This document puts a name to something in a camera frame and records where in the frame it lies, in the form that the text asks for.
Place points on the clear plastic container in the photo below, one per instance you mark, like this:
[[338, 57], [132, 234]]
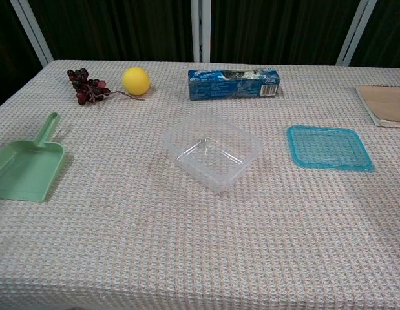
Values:
[[219, 184]]

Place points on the blue-rimmed clear lid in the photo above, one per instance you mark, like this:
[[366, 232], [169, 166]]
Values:
[[295, 151]]

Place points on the blue rectangular package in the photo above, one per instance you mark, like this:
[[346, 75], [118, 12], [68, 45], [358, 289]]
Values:
[[225, 88]]

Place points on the woven checkered tablecloth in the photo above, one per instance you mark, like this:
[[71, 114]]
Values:
[[154, 242]]

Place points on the yellow ball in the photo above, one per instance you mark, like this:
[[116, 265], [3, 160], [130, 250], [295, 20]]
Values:
[[135, 80]]

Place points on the dark red grape bunch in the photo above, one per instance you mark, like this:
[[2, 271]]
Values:
[[85, 85]]

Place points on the dark curtain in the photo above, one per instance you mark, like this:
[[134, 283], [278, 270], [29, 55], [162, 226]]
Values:
[[122, 29]]

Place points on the green plastic dustpan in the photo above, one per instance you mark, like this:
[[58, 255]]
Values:
[[23, 172]]

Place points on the brown cardboard sheet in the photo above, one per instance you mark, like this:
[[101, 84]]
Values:
[[387, 105]]

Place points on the white metal frame post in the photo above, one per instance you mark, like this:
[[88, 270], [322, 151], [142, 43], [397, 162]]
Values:
[[35, 35], [200, 32], [354, 35]]

